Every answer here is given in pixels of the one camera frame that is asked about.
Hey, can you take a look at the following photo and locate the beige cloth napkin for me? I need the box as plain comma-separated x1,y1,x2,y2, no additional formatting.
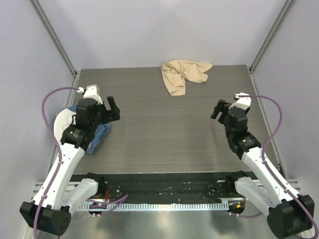
161,60,213,96

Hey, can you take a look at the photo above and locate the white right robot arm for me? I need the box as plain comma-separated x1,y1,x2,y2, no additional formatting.
211,93,319,239

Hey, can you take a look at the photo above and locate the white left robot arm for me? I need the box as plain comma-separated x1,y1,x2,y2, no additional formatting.
20,96,120,237

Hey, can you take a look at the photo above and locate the blue plaid cloth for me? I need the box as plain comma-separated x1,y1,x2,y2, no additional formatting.
68,105,111,155

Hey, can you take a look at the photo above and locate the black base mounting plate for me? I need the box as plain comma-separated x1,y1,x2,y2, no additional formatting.
71,170,260,203

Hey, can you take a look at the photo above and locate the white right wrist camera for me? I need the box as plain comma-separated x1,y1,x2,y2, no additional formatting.
229,93,251,110

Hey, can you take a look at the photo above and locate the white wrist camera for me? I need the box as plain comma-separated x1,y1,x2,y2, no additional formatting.
77,85,103,105
229,93,251,110

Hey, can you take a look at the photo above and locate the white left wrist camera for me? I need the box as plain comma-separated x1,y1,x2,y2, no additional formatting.
77,85,103,105

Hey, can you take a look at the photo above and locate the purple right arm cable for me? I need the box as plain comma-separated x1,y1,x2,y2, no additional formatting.
235,94,319,232

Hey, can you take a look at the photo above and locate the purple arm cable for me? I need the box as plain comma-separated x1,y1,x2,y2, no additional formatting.
33,86,129,239
235,94,319,232

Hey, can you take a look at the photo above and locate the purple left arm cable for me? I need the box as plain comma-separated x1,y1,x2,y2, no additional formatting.
33,86,129,239

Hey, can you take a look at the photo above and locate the slotted grey cable duct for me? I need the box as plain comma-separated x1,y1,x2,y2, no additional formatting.
78,201,229,212

